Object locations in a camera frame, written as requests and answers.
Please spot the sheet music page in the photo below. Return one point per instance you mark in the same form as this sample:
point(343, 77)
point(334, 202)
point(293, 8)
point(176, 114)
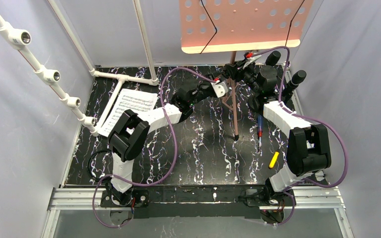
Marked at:
point(137, 101)

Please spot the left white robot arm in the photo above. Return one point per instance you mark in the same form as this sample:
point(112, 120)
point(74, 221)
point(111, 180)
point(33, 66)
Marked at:
point(127, 138)

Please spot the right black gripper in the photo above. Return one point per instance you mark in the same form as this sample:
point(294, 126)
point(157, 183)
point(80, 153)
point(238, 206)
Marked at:
point(246, 74)

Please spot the left black microphone on stand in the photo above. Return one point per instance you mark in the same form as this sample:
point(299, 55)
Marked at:
point(272, 59)

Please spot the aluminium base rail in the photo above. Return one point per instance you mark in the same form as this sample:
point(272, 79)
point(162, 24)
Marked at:
point(196, 201)

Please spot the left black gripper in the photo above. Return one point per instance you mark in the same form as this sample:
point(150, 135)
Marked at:
point(207, 89)

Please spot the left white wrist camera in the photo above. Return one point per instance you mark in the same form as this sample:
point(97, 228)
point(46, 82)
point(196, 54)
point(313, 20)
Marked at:
point(220, 88)

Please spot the blue red screwdriver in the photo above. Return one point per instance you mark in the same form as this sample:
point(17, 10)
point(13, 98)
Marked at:
point(259, 131)

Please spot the pink music stand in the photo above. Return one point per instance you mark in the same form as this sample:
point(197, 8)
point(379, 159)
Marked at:
point(211, 26)

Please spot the right black microphone on stand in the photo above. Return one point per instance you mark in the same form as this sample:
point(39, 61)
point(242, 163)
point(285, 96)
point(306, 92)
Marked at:
point(290, 87)

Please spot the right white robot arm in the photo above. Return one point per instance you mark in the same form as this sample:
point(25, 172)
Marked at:
point(308, 149)

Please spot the black microphone on stand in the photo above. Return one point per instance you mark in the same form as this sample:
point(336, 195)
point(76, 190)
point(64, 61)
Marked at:
point(290, 87)
point(272, 59)

